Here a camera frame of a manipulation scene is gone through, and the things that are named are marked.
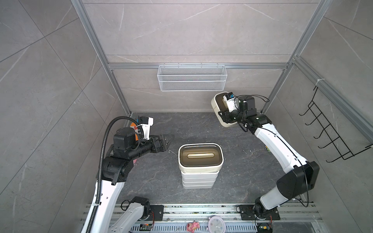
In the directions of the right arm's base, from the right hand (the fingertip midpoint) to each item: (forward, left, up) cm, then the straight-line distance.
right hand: (224, 110), depth 80 cm
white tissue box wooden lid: (-33, +11, -24) cm, 42 cm away
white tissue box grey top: (-33, +16, -18) cm, 41 cm away
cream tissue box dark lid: (-27, +15, -3) cm, 32 cm away
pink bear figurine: (-51, +20, -26) cm, 61 cm away
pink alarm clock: (-16, +56, -29) cm, 65 cm away
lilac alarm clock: (-51, +8, -27) cm, 58 cm away
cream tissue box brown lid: (+1, +4, +3) cm, 5 cm away
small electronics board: (-52, -16, -30) cm, 62 cm away
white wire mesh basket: (+32, +18, +1) cm, 37 cm away
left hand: (-22, +29, +7) cm, 37 cm away
